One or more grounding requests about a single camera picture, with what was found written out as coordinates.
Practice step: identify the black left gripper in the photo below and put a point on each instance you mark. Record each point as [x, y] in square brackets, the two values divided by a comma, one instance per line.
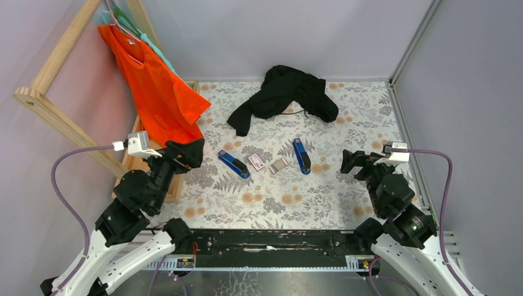
[192, 153]

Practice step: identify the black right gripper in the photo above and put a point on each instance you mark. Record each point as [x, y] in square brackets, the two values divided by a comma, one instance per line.
[359, 158]

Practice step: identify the blue stapler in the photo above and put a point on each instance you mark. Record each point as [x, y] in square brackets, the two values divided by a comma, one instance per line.
[302, 156]
[234, 164]

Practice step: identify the staple tray with staples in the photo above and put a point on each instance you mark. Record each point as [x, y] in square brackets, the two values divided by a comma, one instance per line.
[278, 165]

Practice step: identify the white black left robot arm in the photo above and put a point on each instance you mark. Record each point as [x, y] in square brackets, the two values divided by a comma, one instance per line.
[139, 195]

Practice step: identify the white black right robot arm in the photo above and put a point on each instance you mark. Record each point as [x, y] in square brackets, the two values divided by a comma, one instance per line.
[401, 233]

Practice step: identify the orange t-shirt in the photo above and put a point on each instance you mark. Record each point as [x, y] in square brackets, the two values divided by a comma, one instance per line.
[168, 108]

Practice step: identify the wooden tray base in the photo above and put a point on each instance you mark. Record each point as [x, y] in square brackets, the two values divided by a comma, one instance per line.
[134, 163]

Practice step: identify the floral tablecloth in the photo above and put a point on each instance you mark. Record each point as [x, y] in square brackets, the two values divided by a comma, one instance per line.
[213, 196]

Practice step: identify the black crumpled garment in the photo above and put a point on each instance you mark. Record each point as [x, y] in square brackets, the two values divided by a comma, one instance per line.
[282, 86]

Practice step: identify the pink clothes hanger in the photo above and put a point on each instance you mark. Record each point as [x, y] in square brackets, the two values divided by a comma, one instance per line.
[126, 47]

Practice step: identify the teal hanging garment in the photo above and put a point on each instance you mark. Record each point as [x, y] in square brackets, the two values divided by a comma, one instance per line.
[151, 41]

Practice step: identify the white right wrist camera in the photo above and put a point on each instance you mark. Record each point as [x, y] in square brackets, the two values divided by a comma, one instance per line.
[395, 153]

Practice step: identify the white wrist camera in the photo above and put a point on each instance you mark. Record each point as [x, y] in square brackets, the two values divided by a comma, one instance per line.
[138, 145]
[395, 153]

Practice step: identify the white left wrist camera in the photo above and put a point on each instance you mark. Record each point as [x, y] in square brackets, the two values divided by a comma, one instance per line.
[138, 145]

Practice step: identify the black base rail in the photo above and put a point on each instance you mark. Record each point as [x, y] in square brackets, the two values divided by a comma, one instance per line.
[275, 249]

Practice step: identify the wooden clothes rack frame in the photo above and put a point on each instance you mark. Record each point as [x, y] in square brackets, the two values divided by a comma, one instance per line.
[89, 89]

